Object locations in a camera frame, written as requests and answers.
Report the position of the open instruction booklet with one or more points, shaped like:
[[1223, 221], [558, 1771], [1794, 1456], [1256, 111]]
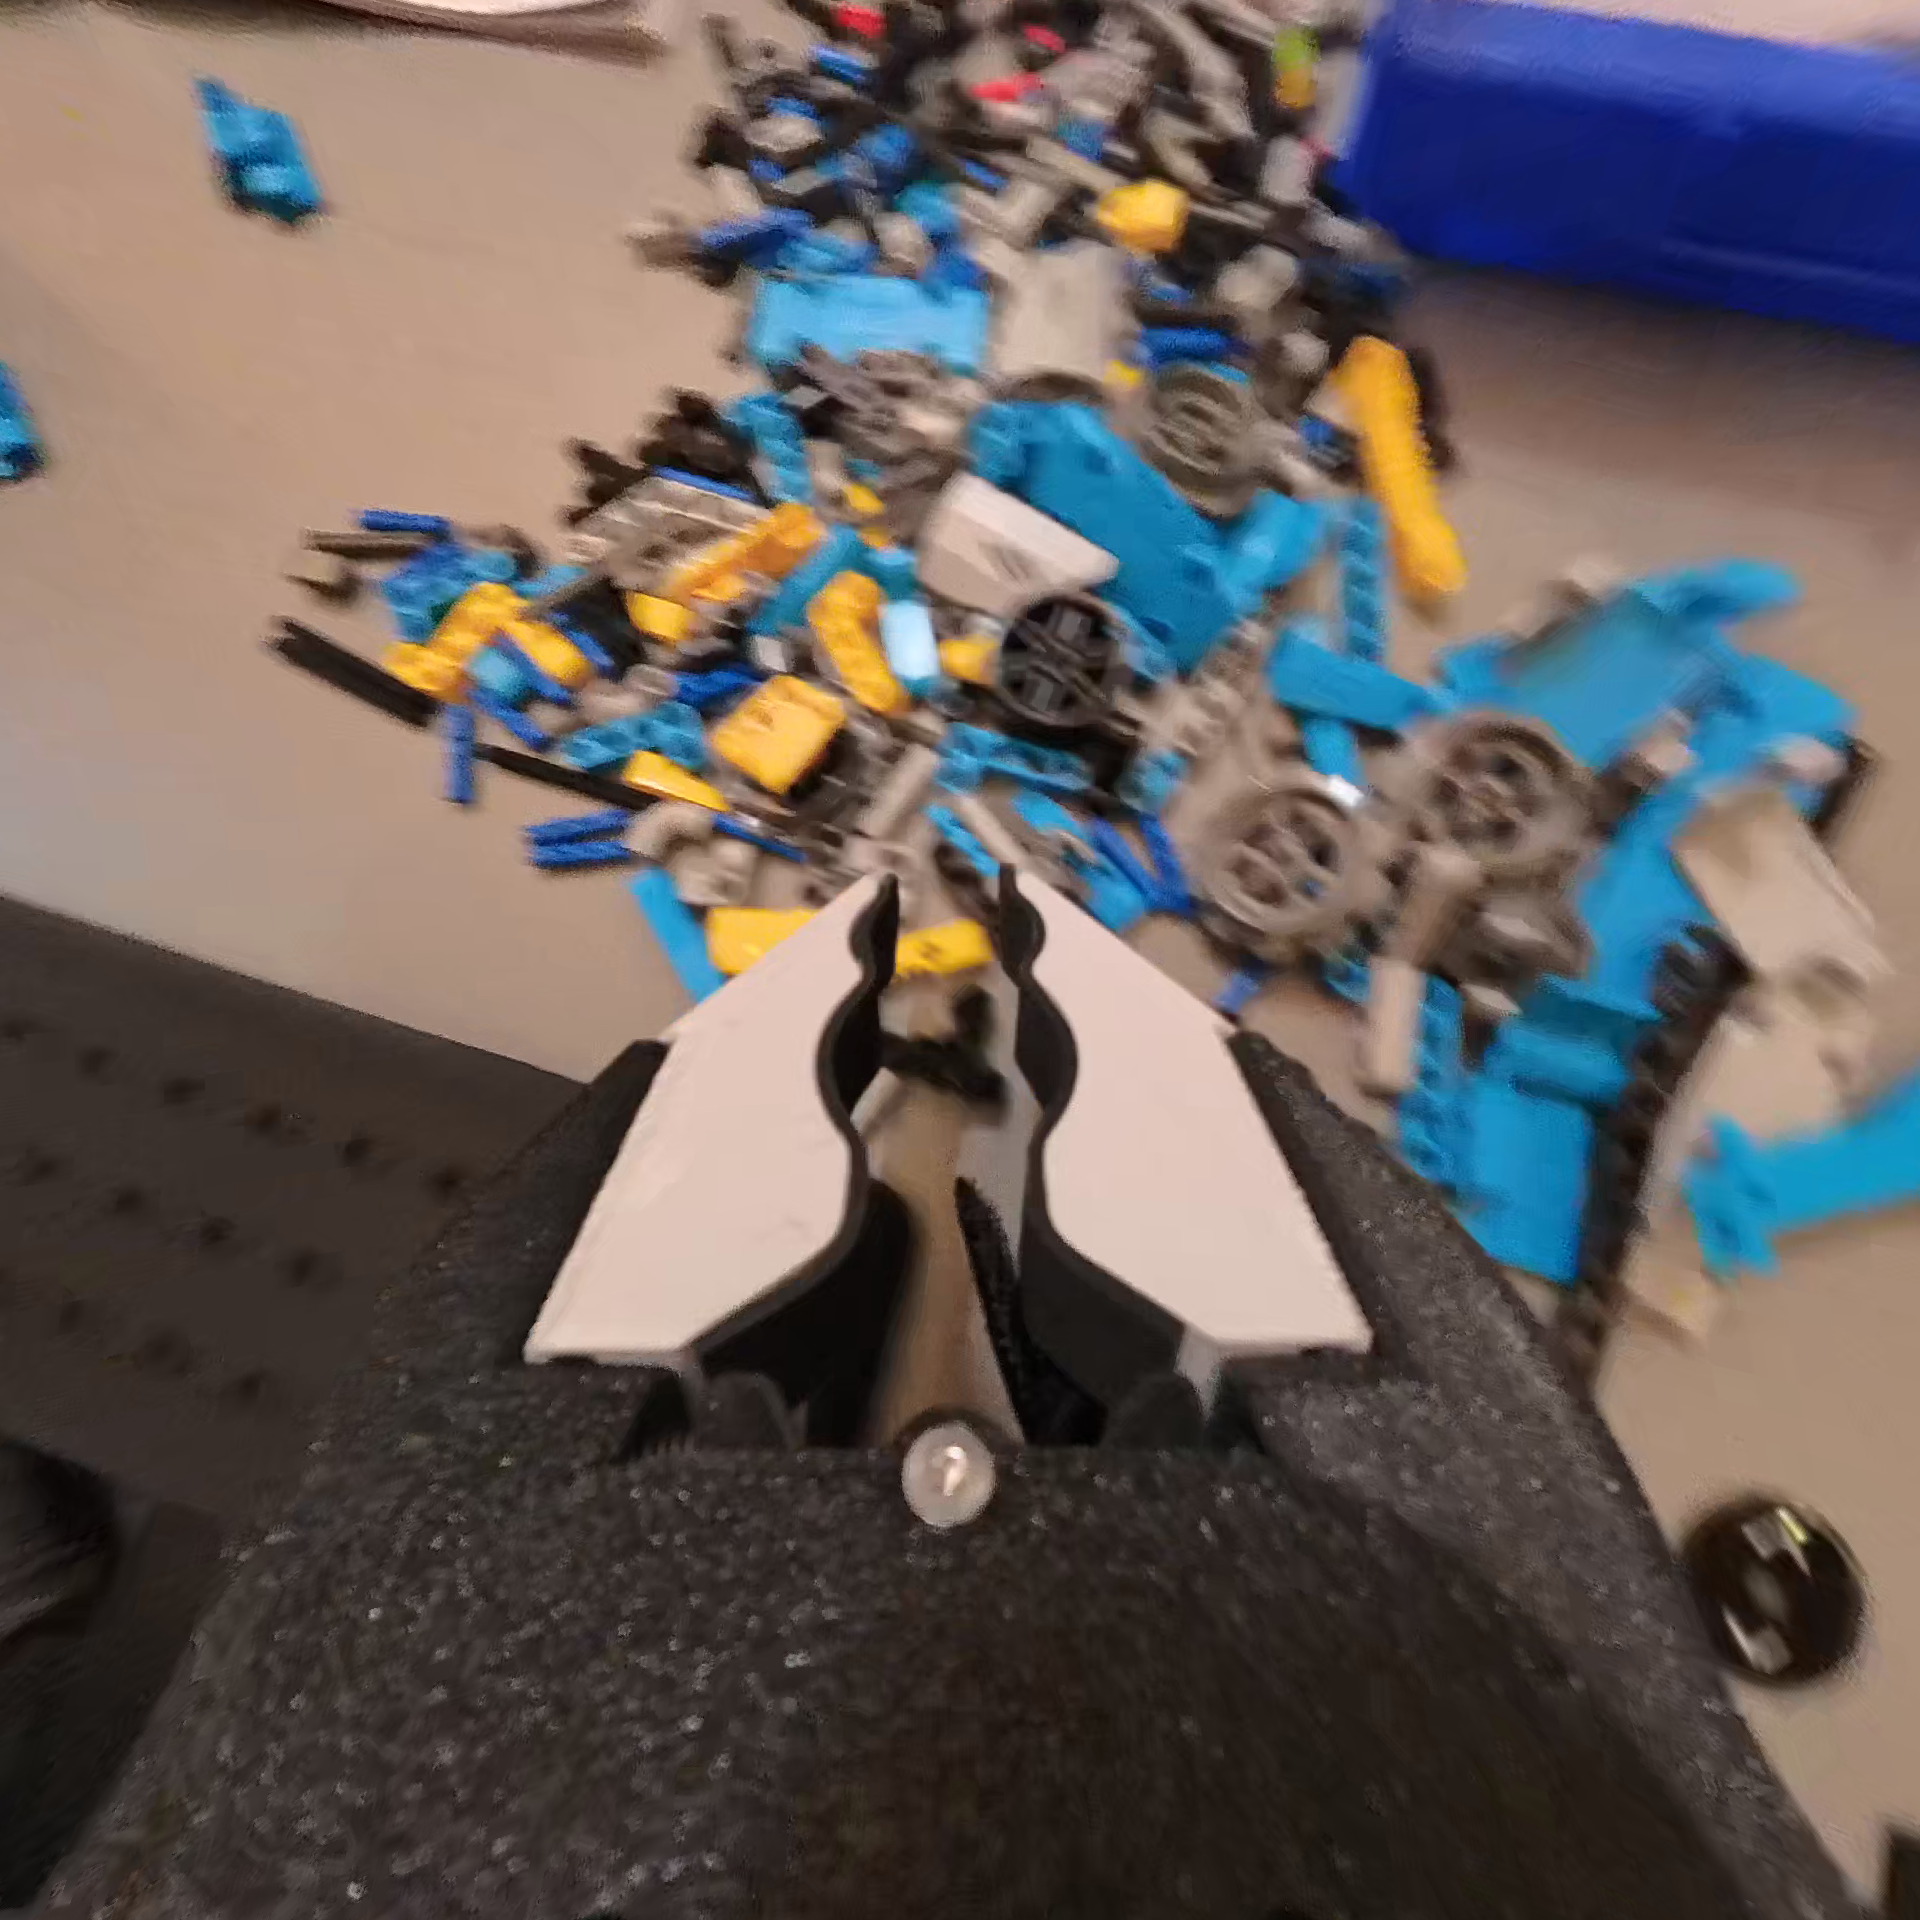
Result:
[[510, 19]]

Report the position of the black dotted rubber mat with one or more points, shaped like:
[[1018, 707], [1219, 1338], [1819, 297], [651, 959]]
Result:
[[226, 1171]]

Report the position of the small blue panel piece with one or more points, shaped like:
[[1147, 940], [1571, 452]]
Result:
[[260, 150], [12, 423]]

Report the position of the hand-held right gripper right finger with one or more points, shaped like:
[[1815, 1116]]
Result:
[[1187, 1186]]

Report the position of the pile of building pieces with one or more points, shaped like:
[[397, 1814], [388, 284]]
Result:
[[1109, 496]]

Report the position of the black round wheel piece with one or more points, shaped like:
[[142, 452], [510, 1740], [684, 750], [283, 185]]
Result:
[[1779, 1591]]

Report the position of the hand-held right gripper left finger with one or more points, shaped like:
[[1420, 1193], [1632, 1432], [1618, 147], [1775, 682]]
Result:
[[721, 1171]]

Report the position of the blue plastic bin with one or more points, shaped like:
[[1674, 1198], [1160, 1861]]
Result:
[[1651, 150]]

